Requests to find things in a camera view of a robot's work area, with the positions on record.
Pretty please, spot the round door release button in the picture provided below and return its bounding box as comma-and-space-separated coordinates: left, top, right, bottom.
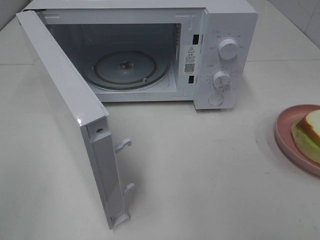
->
208, 93, 224, 106

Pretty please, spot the white microwave door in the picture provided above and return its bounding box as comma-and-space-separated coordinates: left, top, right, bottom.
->
16, 10, 134, 229

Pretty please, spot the white timer knob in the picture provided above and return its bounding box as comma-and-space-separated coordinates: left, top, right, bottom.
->
212, 70, 232, 89

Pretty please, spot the pink round plate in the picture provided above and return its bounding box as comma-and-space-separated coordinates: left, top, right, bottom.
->
274, 104, 320, 176

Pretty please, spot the white bread sandwich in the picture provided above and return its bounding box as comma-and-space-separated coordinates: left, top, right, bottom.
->
291, 109, 320, 165

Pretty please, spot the glass microwave turntable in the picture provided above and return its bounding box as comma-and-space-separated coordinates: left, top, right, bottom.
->
82, 43, 174, 91

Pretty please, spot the white warning label sticker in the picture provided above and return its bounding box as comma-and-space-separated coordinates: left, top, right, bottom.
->
183, 44, 200, 75

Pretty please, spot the white microwave oven body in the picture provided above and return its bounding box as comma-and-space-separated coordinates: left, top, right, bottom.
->
20, 0, 258, 110

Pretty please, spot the upper white power knob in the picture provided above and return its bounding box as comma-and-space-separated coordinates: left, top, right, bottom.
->
218, 36, 239, 60

